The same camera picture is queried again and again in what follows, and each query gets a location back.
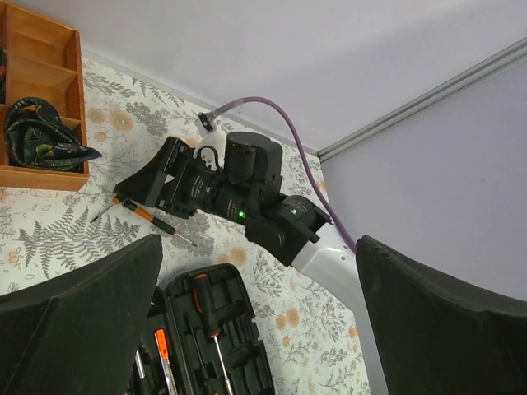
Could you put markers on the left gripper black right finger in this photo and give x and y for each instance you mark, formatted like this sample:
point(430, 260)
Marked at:
point(437, 334)

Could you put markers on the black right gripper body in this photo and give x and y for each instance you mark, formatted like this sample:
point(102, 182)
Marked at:
point(179, 182)

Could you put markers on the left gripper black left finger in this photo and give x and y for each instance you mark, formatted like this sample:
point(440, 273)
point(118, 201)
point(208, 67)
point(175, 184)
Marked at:
point(78, 332)

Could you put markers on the orange handled utility knife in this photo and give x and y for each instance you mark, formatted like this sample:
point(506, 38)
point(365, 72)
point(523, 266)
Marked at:
point(163, 351)

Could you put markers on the large orange black screwdriver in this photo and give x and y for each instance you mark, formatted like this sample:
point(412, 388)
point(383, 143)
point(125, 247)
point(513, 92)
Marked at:
point(211, 327)

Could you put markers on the black plastic tool case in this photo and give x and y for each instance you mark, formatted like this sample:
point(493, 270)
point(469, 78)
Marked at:
point(200, 337)

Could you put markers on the black handled steel hammer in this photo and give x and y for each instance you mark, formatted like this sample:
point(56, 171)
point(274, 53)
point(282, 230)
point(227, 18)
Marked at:
point(139, 365)

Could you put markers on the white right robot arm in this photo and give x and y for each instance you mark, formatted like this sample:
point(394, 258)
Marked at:
point(299, 234)

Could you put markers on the small orange black screwdriver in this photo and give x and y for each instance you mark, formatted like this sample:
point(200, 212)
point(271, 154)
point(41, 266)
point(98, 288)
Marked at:
point(116, 201)

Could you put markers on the floral patterned table mat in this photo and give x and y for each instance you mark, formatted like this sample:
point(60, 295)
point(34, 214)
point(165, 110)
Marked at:
point(311, 339)

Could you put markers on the orange wooden compartment tray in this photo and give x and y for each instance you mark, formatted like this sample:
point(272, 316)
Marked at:
point(43, 60)

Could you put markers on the black rolled tape right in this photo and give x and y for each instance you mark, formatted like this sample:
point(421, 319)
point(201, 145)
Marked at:
point(36, 138)

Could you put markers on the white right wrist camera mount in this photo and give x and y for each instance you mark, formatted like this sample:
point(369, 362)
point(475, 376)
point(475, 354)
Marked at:
point(210, 131)

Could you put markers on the aluminium enclosure frame post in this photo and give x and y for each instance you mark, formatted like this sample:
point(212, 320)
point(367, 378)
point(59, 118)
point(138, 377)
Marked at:
point(481, 71)

